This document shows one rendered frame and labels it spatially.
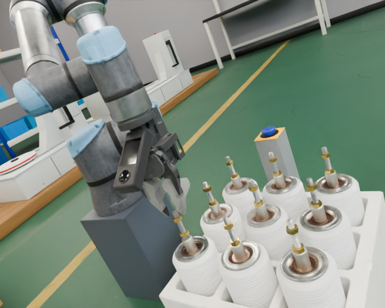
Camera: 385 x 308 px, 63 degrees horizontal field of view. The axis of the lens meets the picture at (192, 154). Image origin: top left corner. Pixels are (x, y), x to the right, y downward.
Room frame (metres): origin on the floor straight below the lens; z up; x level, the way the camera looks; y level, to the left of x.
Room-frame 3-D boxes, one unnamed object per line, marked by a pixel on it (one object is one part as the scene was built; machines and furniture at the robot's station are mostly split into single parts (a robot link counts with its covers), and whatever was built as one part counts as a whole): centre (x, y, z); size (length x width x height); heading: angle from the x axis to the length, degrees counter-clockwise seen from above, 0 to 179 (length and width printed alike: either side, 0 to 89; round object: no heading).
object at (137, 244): (0.85, 0.24, 0.15); 0.18 x 0.18 x 0.30; 55
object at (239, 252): (0.48, -0.01, 0.26); 0.02 x 0.02 x 0.03
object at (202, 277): (0.56, 0.08, 0.16); 0.10 x 0.10 x 0.18
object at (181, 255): (0.56, 0.08, 0.25); 0.08 x 0.08 x 0.01
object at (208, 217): (0.65, 0.00, 0.25); 0.08 x 0.08 x 0.01
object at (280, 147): (0.84, -0.22, 0.16); 0.07 x 0.07 x 0.31; 48
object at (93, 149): (0.85, 0.24, 0.47); 0.13 x 0.12 x 0.14; 98
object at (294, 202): (0.66, -0.17, 0.16); 0.10 x 0.10 x 0.18
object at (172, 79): (3.73, 0.27, 0.45); 1.51 x 0.57 x 0.74; 145
